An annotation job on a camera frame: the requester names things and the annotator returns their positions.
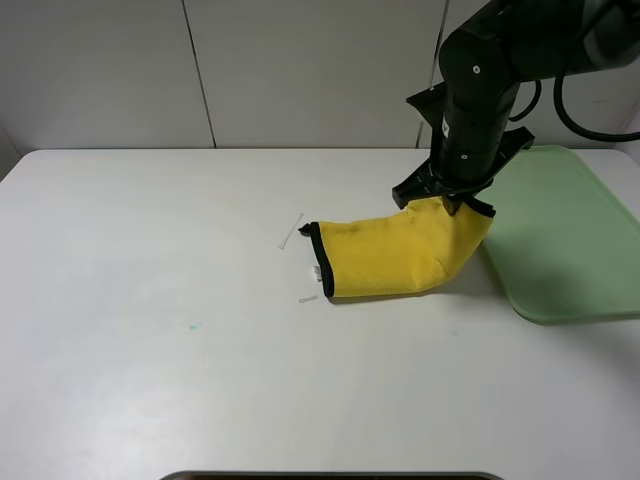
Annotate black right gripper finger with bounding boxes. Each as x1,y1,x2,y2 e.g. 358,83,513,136
444,195,467,216

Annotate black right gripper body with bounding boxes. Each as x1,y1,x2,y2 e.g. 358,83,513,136
392,84,534,209

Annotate yellow towel with black trim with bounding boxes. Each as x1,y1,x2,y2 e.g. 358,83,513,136
299,197,495,298

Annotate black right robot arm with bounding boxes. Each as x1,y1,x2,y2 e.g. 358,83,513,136
392,1,639,214

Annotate light green plastic tray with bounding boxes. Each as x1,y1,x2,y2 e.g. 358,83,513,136
479,147,639,325

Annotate black right camera cable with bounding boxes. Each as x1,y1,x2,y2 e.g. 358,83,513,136
508,74,640,142

